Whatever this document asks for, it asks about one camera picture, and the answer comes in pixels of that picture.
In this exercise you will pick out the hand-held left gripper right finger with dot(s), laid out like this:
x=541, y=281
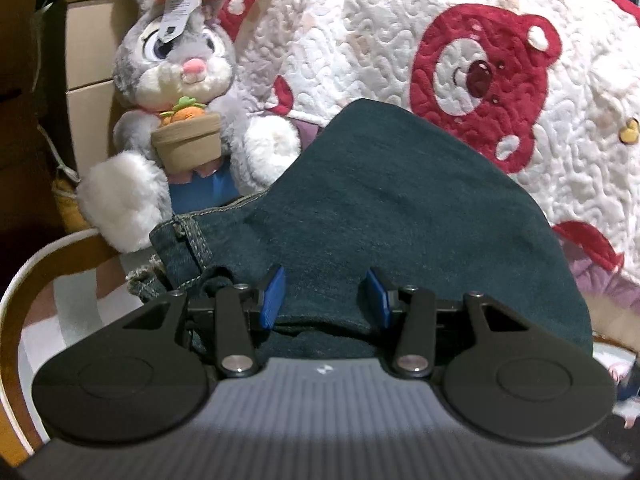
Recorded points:
x=379, y=300

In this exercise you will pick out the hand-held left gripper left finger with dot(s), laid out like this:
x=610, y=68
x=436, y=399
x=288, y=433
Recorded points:
x=272, y=300

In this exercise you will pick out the dark blue denim jeans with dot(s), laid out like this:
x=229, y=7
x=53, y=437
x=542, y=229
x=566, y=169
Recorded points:
x=390, y=185

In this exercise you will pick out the white sheet with pink squares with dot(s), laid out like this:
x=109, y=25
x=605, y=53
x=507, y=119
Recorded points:
x=70, y=310

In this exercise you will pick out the yellow fabric item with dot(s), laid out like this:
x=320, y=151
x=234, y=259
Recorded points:
x=72, y=205

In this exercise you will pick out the grey plush rabbit toy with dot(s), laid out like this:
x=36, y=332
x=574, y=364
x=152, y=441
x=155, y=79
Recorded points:
x=165, y=65

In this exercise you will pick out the white quilt with red bears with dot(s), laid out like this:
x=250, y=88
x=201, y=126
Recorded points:
x=375, y=35

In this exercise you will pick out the beige bedside cabinet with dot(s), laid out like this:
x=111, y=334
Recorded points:
x=87, y=60

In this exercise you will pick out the dark wooden cabinet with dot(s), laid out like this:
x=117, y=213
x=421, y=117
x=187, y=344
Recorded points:
x=25, y=110

